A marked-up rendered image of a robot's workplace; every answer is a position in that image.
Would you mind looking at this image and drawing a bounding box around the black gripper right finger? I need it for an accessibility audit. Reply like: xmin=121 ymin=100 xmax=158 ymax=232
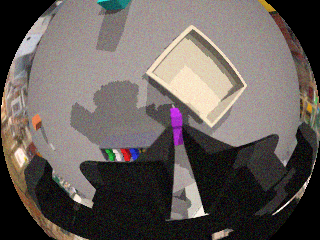
xmin=181 ymin=124 xmax=279 ymax=213

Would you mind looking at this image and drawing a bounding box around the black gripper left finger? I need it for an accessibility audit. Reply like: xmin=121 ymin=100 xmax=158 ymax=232
xmin=80 ymin=125 xmax=175 ymax=219

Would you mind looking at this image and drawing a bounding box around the small teal block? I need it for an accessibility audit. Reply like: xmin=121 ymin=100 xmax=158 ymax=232
xmin=97 ymin=0 xmax=131 ymax=9

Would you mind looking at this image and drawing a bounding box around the blue fuse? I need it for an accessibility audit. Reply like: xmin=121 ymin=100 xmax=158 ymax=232
xmin=129 ymin=148 xmax=139 ymax=160

